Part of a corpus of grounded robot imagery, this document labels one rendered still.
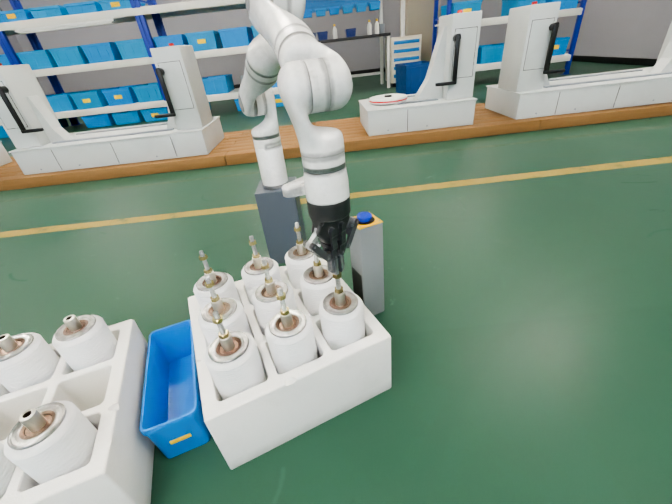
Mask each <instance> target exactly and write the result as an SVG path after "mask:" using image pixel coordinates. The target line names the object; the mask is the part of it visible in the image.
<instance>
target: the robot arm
mask: <svg viewBox="0 0 672 504"><path fill-rule="evenodd" d="M245 2H246V9H247V10H246V11H247V14H248V17H249V20H250V22H251V24H252V25H253V26H254V28H255V29H256V30H257V31H258V32H259V33H260V34H259V35H258V36H256V37H255V38H254V39H253V40H252V41H251V43H250V44H249V46H248V49H247V53H246V60H245V70H244V76H243V79H242V82H241V85H240V88H239V94H238V99H239V105H240V108H241V110H242V112H243V113H244V114H245V115H246V116H248V117H255V116H261V115H265V118H264V120H263V121H262V122H261V123H260V124H259V125H257V126H256V127H254V128H253V129H252V131H251V134H252V138H253V143H254V147H255V152H256V156H257V160H258V165H259V169H260V174H261V178H262V182H263V187H264V188H265V189H269V190H273V189H280V188H282V192H283V196H284V197H286V198H291V197H296V196H301V195H306V200H307V207H308V213H309V216H310V218H311V220H312V229H311V232H312V235H311V237H310V239H309V240H308V241H307V240H305V241H304V242H303V246H304V247H305V248H306V249H308V250H309V251H310V252H312V253H313V254H314V255H316V256H317V257H318V258H321V259H323V260H325V261H327V268H328V271H329V272H330V273H332V274H334V275H337V274H339V271H340V272H342V271H343V270H344V264H345V263H344V255H343V254H344V253H345V249H346V248H349V247H350V246H351V243H352V240H353V237H354V234H355V231H356V229H357V226H358V223H359V219H357V218H354V217H351V216H350V215H349V214H350V211H351V205H350V192H349V180H348V174H347V170H346V162H345V149H344V139H343V134H342V132H341V131H340V130H339V129H337V128H333V127H321V126H315V125H312V124H311V122H310V120H309V117H308V115H309V114H314V113H320V112H326V111H333V110H338V109H341V108H343V107H344V106H345V105H346V104H347V103H348V101H349V100H350V98H351V94H352V89H353V83H352V77H351V73H350V70H349V68H348V66H347V64H346V63H345V61H344V60H343V59H342V58H341V57H340V56H339V55H338V54H337V53H336V52H335V51H333V50H332V49H330V48H328V47H327V46H325V45H323V44H322V43H320V42H318V41H317V40H316V38H315V36H314V35H313V33H312V31H311V30H310V29H309V27H308V26H307V25H306V24H305V23H304V22H303V21H302V20H303V16H304V12H305V5H306V0H245ZM276 82H277V86H278V91H279V94H280V97H281V100H282V102H283V104H284V106H285V109H286V111H287V113H288V115H289V117H290V119H291V122H292V124H293V127H294V129H295V132H296V135H297V139H298V142H299V146H300V152H301V158H302V164H303V172H304V176H303V177H300V178H298V179H296V180H294V181H291V182H288V177H287V171H286V165H285V160H284V155H283V149H282V144H281V138H280V133H279V125H278V119H277V112H276V103H275V97H274V92H273V89H272V86H273V85H274V84H275V83H276ZM346 234H348V237H347V240H346ZM318 239H319V240H320V244H321V245H320V244H319V242H318ZM321 246H322V247H323V250H322V249H321V248H320V247H321Z"/></svg>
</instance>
